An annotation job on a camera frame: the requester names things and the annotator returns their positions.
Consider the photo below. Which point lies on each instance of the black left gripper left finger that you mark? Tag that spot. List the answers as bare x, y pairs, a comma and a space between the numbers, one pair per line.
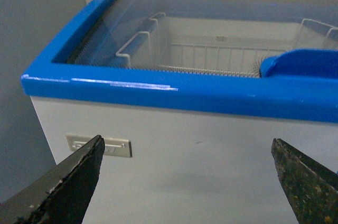
63, 194

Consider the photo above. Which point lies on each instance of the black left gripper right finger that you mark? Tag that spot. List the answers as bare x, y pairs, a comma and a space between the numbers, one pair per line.
310, 187

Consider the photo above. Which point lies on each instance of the white chest freezer blue rim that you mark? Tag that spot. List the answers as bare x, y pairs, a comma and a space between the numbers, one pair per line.
201, 143

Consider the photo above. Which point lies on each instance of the glass sliding freezer lid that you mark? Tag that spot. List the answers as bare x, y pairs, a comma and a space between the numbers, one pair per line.
123, 18

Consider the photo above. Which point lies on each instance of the blue lid handle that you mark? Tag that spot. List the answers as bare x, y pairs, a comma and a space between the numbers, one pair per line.
314, 63

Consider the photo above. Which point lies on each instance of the white wire basket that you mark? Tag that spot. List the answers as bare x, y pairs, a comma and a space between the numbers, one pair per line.
219, 47

